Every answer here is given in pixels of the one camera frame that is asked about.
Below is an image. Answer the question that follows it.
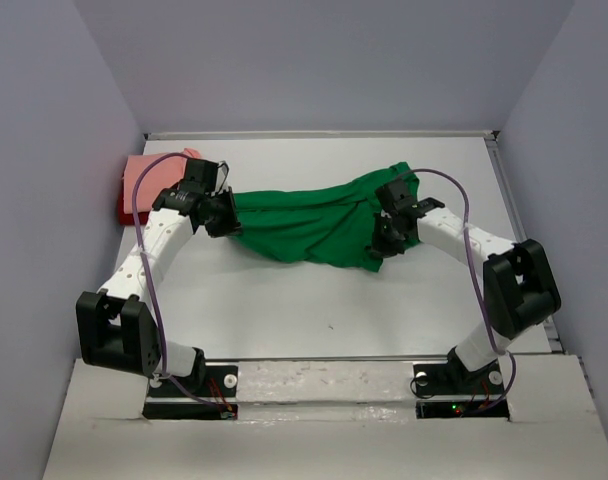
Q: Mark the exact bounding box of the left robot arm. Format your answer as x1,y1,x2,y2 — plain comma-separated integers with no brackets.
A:
75,157,242,395

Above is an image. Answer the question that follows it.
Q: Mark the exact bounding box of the dark red t shirt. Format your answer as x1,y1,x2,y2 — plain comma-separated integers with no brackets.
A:
116,196,149,226

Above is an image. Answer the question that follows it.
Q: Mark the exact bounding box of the purple cable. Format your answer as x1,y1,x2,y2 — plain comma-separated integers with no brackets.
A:
393,168,518,414
133,153,235,419

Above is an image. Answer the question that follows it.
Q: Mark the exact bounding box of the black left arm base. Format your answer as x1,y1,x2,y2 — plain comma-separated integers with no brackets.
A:
142,362,239,421

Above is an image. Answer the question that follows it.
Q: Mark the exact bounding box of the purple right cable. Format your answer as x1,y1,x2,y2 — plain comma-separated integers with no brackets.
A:
393,168,518,414

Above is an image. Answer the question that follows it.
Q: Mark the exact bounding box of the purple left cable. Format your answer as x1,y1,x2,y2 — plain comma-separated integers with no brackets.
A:
133,153,235,419

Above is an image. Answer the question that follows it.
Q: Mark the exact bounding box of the pink t shirt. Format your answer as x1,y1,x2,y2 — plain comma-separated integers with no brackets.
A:
119,154,186,214

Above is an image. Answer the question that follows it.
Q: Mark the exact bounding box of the green t shirt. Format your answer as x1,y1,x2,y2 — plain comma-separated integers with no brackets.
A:
234,162,420,272

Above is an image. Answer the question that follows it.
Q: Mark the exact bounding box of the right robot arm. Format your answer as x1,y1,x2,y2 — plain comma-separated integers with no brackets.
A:
370,178,561,399

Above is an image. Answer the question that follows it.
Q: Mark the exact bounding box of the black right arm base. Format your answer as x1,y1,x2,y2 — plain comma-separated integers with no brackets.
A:
409,362,510,420

